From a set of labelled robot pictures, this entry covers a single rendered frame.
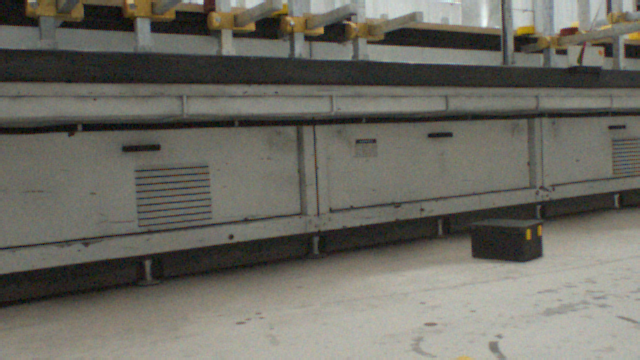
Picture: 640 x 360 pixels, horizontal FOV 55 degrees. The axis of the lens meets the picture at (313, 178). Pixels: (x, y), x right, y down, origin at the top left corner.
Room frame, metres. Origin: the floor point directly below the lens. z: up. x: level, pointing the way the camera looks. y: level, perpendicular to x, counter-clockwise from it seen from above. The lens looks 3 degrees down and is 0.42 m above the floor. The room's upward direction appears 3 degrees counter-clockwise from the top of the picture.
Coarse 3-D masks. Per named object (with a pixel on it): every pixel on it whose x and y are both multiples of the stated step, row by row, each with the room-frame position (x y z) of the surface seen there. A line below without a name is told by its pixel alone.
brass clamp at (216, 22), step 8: (208, 16) 1.87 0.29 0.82; (216, 16) 1.85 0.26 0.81; (224, 16) 1.86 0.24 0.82; (232, 16) 1.87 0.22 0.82; (208, 24) 1.87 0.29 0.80; (216, 24) 1.85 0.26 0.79; (224, 24) 1.86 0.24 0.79; (232, 24) 1.87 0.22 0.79; (232, 32) 1.92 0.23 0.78; (240, 32) 1.93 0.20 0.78; (248, 32) 1.93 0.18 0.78
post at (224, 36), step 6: (216, 0) 1.88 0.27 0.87; (222, 0) 1.86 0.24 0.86; (228, 0) 1.87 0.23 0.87; (216, 6) 1.88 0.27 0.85; (222, 6) 1.86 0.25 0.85; (228, 6) 1.87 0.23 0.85; (216, 12) 1.88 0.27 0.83; (222, 30) 1.86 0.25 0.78; (228, 30) 1.87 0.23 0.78; (222, 36) 1.86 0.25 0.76; (228, 36) 1.87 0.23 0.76; (222, 42) 1.86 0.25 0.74; (228, 42) 1.87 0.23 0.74; (228, 48) 1.87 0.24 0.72
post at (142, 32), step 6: (138, 18) 1.73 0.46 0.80; (144, 18) 1.74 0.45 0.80; (138, 24) 1.73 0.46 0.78; (144, 24) 1.74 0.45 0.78; (138, 30) 1.73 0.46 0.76; (144, 30) 1.74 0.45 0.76; (138, 36) 1.73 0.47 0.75; (144, 36) 1.74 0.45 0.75; (150, 36) 1.75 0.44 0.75; (138, 42) 1.73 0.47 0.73; (144, 42) 1.74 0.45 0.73; (150, 42) 1.75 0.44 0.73
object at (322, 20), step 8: (336, 8) 1.86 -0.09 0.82; (344, 8) 1.82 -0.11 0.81; (352, 8) 1.80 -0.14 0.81; (320, 16) 1.93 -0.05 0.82; (328, 16) 1.89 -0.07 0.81; (336, 16) 1.86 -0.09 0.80; (344, 16) 1.84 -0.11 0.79; (312, 24) 1.97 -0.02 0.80; (320, 24) 1.94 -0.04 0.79; (328, 24) 1.94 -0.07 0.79; (280, 32) 2.15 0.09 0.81
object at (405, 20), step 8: (400, 16) 1.99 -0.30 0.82; (408, 16) 1.96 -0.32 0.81; (416, 16) 1.93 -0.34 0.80; (376, 24) 2.10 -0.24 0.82; (384, 24) 2.06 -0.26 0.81; (392, 24) 2.03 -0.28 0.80; (400, 24) 1.99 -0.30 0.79; (408, 24) 1.98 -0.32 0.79; (376, 32) 2.10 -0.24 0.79; (384, 32) 2.10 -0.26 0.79; (344, 40) 2.26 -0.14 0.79
